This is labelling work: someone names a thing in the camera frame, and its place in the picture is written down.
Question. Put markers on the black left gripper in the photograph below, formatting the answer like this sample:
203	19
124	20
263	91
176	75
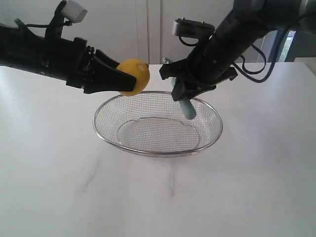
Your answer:
103	75

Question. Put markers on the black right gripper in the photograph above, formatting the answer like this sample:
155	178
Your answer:
210	62

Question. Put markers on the teal handled peeler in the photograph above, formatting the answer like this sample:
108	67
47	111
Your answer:
185	103

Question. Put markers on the yellow lemon with sticker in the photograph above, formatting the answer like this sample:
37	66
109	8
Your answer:
138	69

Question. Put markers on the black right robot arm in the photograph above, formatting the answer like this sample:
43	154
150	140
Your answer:
250	20

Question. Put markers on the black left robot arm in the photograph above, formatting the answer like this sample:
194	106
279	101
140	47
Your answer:
22	49

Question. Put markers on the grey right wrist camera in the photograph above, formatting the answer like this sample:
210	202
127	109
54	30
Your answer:
192	29

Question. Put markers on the steel wire mesh basket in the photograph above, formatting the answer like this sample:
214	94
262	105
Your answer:
152	124

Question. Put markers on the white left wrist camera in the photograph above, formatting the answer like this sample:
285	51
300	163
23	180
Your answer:
73	11

